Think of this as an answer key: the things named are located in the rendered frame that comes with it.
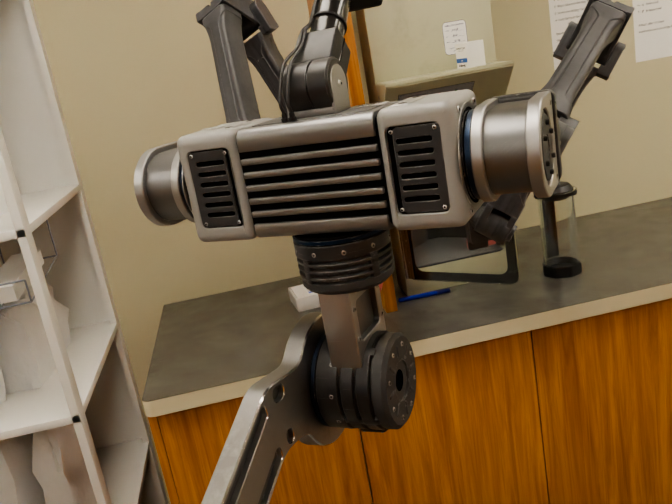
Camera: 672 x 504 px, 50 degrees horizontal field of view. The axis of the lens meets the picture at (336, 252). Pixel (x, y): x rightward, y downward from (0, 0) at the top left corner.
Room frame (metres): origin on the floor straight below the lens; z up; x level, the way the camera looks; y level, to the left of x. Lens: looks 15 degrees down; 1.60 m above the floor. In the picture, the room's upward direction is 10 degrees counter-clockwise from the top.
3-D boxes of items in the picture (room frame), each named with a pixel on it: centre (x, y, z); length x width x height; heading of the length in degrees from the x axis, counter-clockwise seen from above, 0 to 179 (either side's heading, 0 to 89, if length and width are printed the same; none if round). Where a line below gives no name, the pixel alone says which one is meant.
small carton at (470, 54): (1.80, -0.41, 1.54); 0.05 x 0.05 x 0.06; 20
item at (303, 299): (1.93, 0.06, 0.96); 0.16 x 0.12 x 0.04; 102
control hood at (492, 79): (1.79, -0.34, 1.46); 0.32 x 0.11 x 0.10; 97
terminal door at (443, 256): (1.73, -0.30, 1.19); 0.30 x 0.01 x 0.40; 52
